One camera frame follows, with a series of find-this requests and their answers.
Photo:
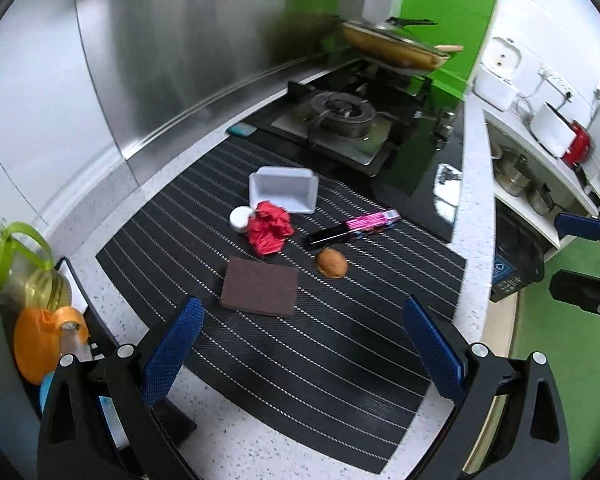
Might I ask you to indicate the white foam tray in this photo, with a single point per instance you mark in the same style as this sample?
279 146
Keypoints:
293 189

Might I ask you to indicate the green lidded oil jug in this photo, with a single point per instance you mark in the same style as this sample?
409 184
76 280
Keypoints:
28 278

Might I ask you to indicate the teal sponge piece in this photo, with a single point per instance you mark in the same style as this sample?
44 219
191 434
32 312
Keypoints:
241 129

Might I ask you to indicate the white toaster appliance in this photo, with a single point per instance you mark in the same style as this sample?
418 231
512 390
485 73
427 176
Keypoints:
551 130

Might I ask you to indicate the black striped counter mat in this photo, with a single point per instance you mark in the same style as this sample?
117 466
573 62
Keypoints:
340 375

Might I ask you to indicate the small steel pot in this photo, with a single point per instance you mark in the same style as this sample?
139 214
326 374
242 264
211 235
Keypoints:
540 200

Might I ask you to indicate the brown sanding sponge block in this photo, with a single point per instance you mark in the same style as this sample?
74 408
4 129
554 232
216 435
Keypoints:
260 288

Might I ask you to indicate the brown round fruit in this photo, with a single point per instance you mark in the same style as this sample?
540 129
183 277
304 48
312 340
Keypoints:
331 263

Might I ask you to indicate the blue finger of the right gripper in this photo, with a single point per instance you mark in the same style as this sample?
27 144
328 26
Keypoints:
578 289
578 226

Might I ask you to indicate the red paper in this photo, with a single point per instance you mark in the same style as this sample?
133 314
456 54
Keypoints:
268 228

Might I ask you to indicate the gas stove top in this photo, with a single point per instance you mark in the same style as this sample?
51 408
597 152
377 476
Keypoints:
395 139

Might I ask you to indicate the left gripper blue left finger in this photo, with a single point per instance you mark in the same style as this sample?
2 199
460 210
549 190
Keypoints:
164 349

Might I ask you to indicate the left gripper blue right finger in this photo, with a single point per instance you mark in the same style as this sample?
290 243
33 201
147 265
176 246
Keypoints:
445 366

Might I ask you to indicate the pink black wrapper box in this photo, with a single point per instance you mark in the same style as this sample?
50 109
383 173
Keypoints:
352 229

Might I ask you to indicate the frying pan with lid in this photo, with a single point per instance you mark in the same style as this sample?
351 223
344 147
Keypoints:
390 43

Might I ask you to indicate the orange lidded bottle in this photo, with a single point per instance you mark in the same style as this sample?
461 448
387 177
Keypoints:
37 336

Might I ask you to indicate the red kettle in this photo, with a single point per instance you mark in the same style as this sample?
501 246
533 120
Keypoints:
580 147

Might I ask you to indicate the black recycling bin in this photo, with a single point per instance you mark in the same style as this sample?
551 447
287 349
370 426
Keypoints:
518 255

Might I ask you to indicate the white foam cup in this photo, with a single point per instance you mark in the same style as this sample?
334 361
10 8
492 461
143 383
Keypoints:
239 219

